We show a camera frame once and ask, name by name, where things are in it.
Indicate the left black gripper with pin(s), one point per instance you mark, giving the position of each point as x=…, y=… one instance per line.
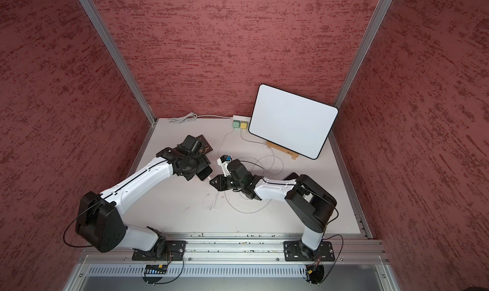
x=204, y=162

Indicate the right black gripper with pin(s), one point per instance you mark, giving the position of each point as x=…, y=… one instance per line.
x=220, y=186

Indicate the black smartphone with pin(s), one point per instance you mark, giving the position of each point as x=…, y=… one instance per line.
x=205, y=173
x=292, y=176

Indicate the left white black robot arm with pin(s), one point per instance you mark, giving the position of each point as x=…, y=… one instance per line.
x=99, y=221

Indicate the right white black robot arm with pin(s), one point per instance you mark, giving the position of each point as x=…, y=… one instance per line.
x=312, y=204

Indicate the dark portrait book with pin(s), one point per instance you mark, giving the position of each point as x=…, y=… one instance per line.
x=206, y=148

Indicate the white power strip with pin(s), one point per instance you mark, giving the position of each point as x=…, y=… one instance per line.
x=242, y=118

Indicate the white tablet screen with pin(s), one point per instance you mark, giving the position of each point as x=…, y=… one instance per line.
x=291, y=121

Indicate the aluminium mounting rail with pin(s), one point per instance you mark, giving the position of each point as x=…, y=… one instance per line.
x=242, y=248

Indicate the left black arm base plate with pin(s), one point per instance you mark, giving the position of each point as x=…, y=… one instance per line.
x=166, y=251

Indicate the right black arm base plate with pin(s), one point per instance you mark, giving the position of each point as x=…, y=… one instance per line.
x=296, y=251

